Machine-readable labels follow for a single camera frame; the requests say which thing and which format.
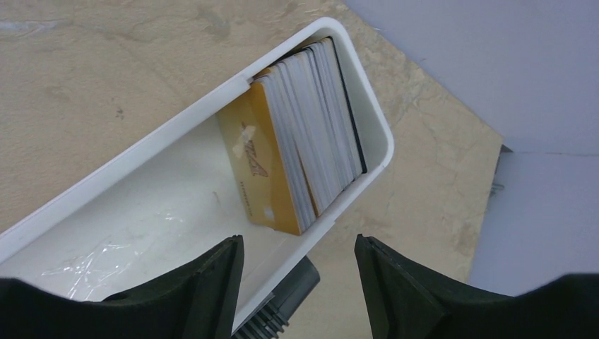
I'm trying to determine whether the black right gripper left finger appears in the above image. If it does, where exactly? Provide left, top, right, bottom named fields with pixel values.
left=1, top=235, right=244, bottom=338

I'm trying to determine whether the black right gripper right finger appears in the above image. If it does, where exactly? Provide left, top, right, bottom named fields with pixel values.
left=355, top=234, right=598, bottom=338

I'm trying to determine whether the gold credit card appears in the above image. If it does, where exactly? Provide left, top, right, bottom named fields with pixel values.
left=216, top=82, right=302, bottom=235

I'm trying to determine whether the white plastic card bin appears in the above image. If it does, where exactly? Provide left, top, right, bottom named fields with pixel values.
left=1, top=17, right=393, bottom=328

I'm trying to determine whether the stack of cards in bin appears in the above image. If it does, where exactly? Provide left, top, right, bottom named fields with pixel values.
left=252, top=36, right=367, bottom=234

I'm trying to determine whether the black corrugated hose left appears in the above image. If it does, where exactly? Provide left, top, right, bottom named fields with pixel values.
left=232, top=254, right=321, bottom=339

